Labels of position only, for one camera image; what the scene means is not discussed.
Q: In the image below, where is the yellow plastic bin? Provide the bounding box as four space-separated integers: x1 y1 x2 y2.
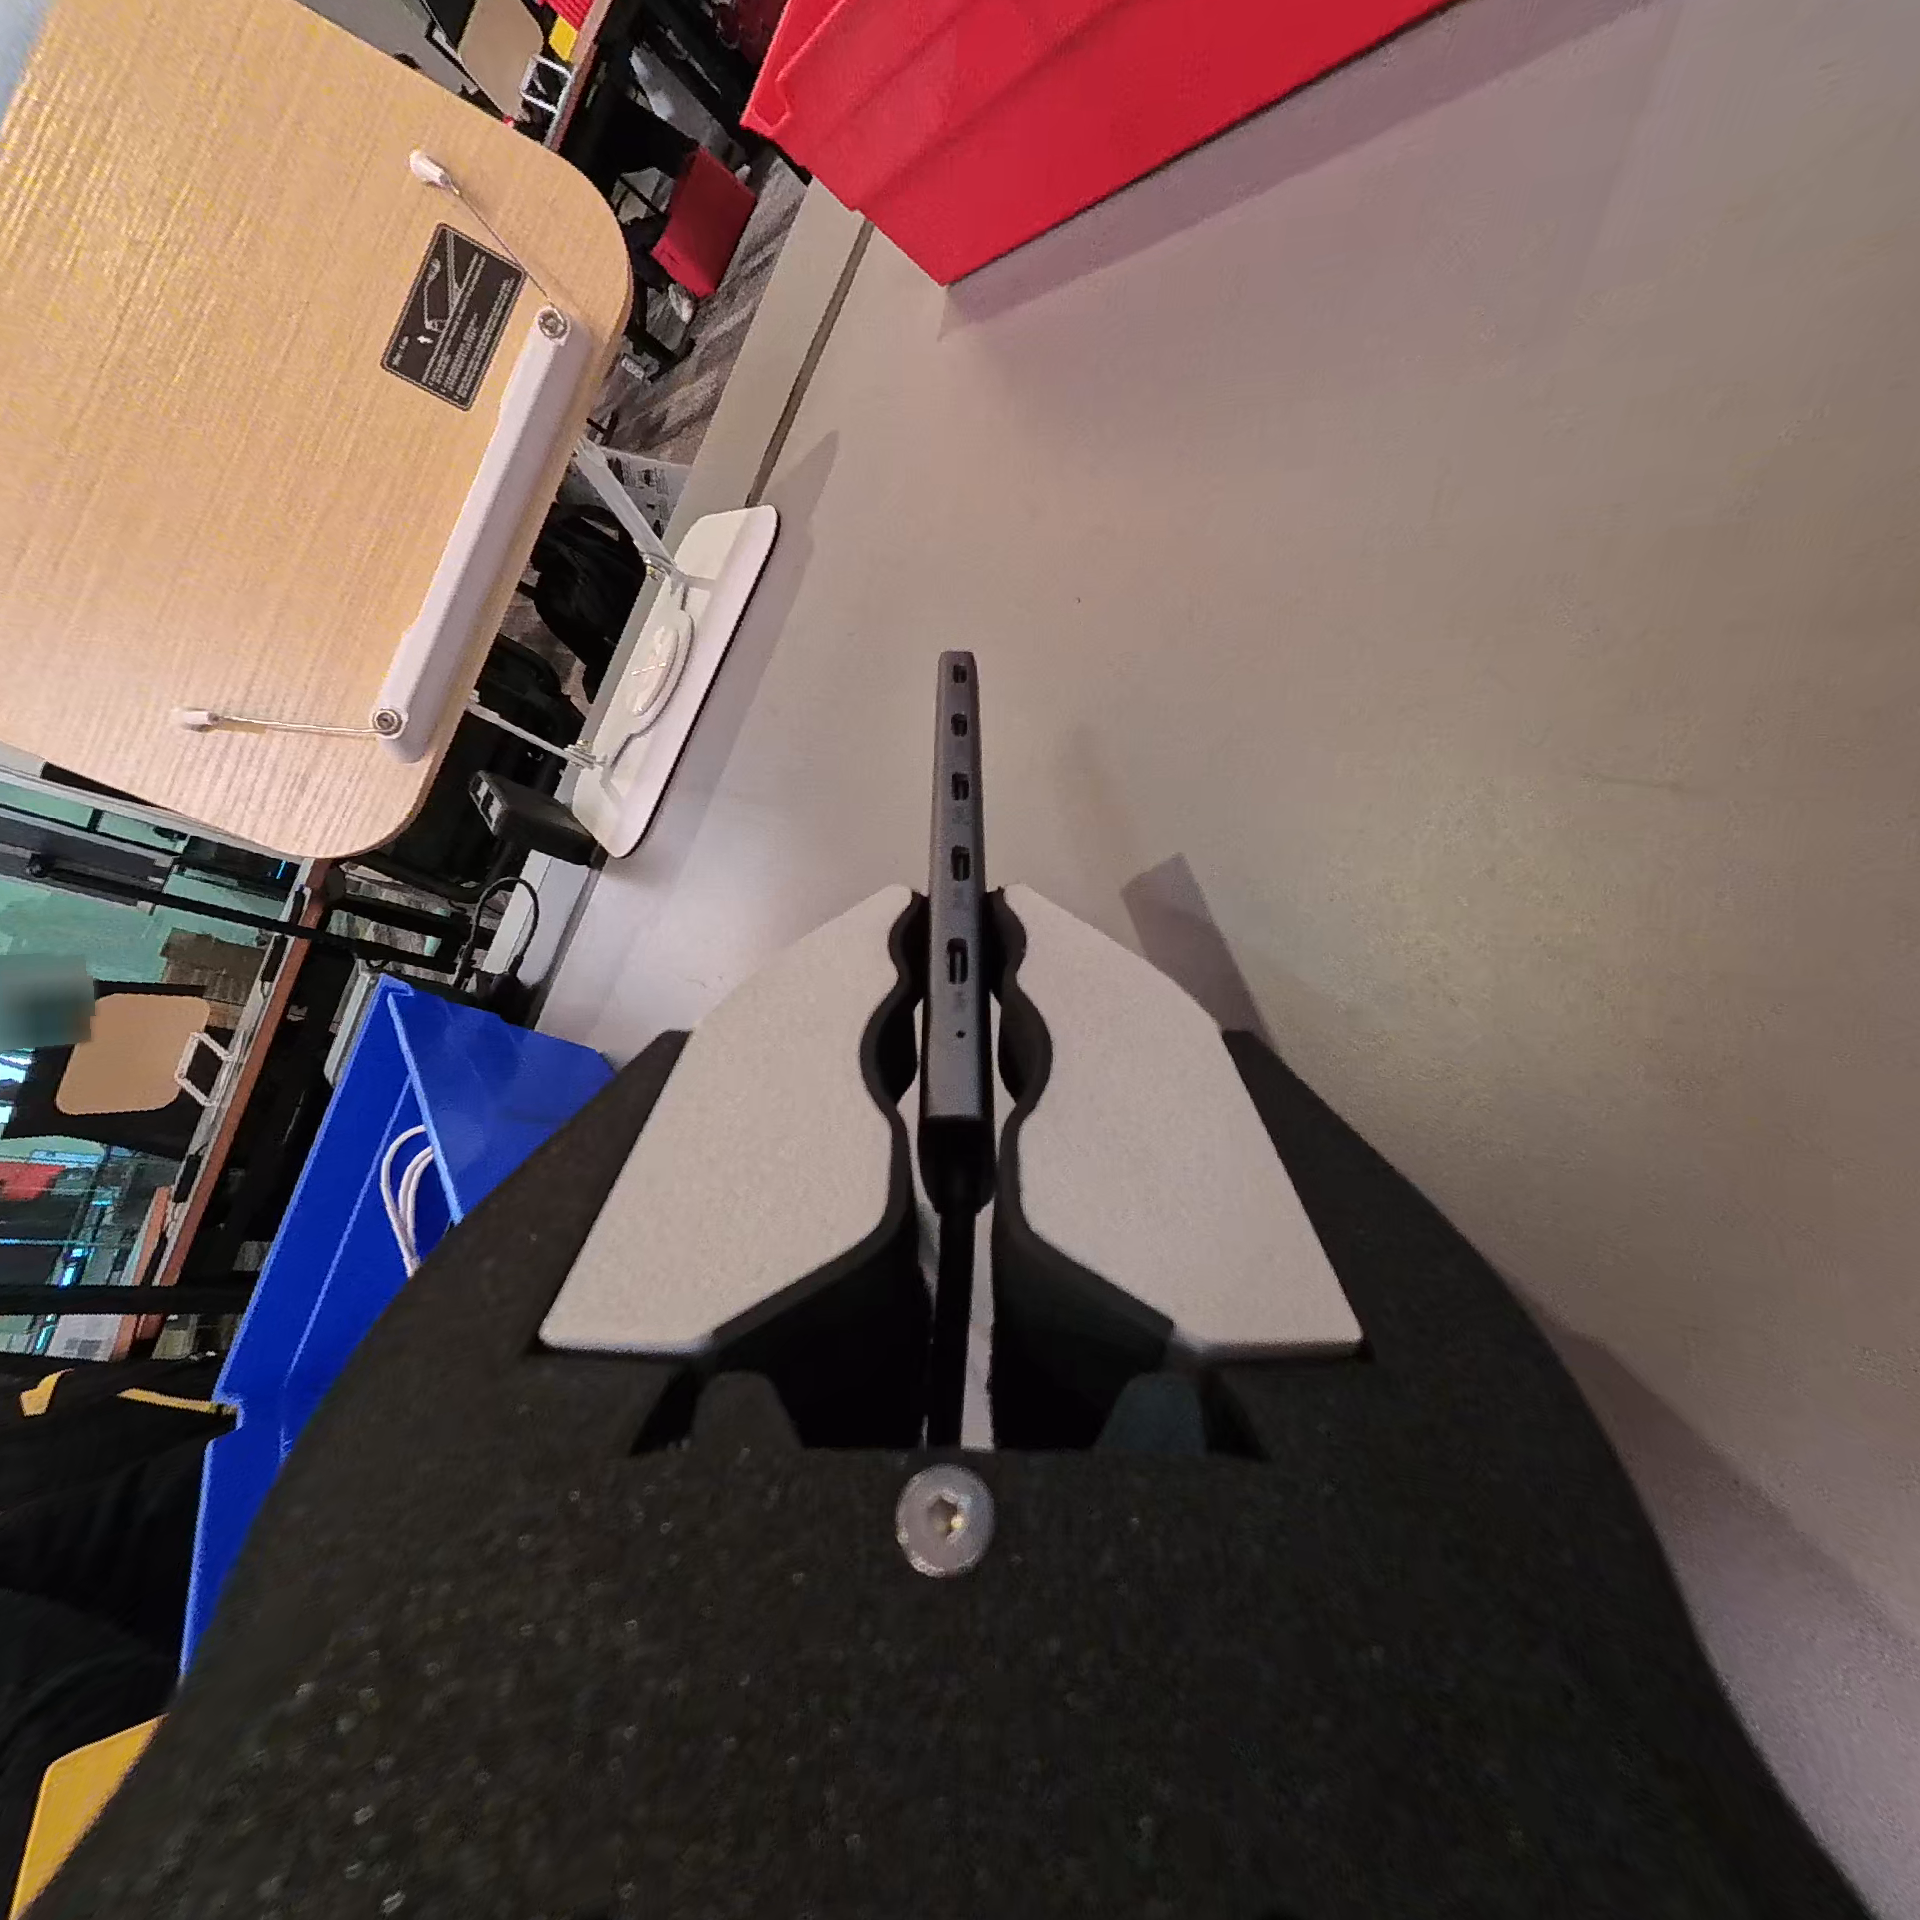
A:
0 1713 161 1920

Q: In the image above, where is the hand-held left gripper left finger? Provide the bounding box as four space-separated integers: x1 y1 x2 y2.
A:
536 885 928 1453

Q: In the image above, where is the wooden board stand white base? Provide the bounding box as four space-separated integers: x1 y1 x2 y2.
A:
0 0 782 862

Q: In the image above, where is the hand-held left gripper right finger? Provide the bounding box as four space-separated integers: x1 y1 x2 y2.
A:
988 881 1366 1453

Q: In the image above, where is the black power adapter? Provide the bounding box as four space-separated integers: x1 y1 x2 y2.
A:
469 767 590 857

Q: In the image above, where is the blue plastic bin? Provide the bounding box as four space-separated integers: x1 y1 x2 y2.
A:
180 975 617 1673

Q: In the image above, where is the white cable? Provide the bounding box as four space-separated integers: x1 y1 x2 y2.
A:
377 1124 460 1278

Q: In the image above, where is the grey desk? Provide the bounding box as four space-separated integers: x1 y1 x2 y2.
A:
526 0 1920 1920

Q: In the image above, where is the red plastic bin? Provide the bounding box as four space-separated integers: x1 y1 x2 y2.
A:
742 0 1464 288

